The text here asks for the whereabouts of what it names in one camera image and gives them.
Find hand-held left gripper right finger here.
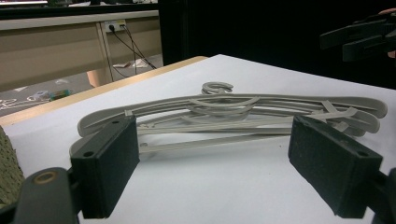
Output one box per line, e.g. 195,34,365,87
288,115,384,219

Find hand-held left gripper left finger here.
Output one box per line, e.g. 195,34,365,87
69,115,141,219

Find grey plastic clothes hanger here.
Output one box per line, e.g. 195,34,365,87
77,81,389,138
68,108,368,157
136,102,381,135

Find green woven basket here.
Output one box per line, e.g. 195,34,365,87
0,124,26,207

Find black curtain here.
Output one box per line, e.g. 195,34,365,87
158,0,396,91

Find white table cover sheet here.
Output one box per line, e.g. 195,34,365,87
2,54,396,224

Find beige desk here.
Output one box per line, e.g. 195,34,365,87
0,9,163,93

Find white wire hangers pile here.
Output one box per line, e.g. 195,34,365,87
0,91,51,112

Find black power cables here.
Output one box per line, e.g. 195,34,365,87
108,25,158,78

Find white wall power outlet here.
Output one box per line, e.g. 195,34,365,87
104,19,127,34

